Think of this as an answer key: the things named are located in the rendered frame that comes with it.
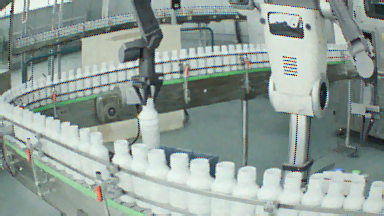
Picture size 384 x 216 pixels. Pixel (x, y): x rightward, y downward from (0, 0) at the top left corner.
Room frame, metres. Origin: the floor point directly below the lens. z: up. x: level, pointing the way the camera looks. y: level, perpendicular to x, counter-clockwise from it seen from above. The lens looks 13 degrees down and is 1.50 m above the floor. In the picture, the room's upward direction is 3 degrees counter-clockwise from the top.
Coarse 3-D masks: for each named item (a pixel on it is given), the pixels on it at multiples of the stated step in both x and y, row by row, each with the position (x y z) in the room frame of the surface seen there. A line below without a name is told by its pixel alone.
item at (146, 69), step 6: (150, 60) 1.61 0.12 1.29; (138, 66) 1.62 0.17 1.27; (144, 66) 1.60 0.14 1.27; (150, 66) 1.61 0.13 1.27; (144, 72) 1.60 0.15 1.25; (150, 72) 1.61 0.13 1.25; (156, 72) 1.66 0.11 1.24; (162, 72) 1.65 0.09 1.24; (132, 78) 1.60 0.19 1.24; (138, 78) 1.59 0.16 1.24; (144, 78) 1.58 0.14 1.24
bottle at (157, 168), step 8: (152, 152) 1.06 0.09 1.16; (160, 152) 1.06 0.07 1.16; (152, 160) 1.04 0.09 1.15; (160, 160) 1.04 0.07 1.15; (152, 168) 1.03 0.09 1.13; (160, 168) 1.03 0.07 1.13; (168, 168) 1.05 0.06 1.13; (152, 176) 1.02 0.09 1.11; (160, 176) 1.02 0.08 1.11; (152, 184) 1.02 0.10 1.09; (152, 192) 1.03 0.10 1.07; (160, 192) 1.02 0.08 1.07; (168, 192) 1.03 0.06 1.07; (160, 200) 1.02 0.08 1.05; (168, 200) 1.03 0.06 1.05; (152, 208) 1.03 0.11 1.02; (160, 208) 1.02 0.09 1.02
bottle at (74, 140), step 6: (72, 126) 1.29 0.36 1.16; (72, 132) 1.26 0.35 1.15; (78, 132) 1.28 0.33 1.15; (72, 138) 1.26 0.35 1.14; (78, 138) 1.27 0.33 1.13; (72, 144) 1.25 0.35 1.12; (78, 144) 1.25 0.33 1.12; (72, 156) 1.25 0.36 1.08; (78, 156) 1.25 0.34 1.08; (72, 162) 1.25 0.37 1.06; (78, 162) 1.25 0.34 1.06; (78, 168) 1.24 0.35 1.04; (78, 174) 1.24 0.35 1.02
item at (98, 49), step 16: (112, 32) 5.74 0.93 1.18; (128, 32) 5.22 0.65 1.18; (176, 32) 5.55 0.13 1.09; (96, 48) 5.00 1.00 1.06; (112, 48) 5.11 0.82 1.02; (160, 48) 5.44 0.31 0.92; (176, 48) 5.55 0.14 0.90; (176, 112) 5.53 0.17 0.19; (96, 128) 5.10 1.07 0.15; (112, 128) 5.09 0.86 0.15; (128, 128) 5.20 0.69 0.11; (160, 128) 5.43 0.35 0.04; (176, 128) 5.53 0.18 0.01
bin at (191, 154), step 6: (162, 144) 1.82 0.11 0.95; (168, 150) 1.79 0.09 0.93; (174, 150) 1.78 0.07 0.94; (180, 150) 1.76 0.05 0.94; (186, 150) 1.74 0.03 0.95; (192, 150) 1.73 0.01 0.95; (168, 156) 1.80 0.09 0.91; (192, 156) 1.72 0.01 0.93; (198, 156) 1.71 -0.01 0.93; (204, 156) 1.69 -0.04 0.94; (210, 156) 1.67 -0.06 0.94; (216, 156) 1.65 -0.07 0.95; (168, 162) 1.80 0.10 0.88; (210, 162) 1.62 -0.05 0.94; (216, 162) 1.65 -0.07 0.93; (210, 168) 1.62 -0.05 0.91; (210, 174) 1.62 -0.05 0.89
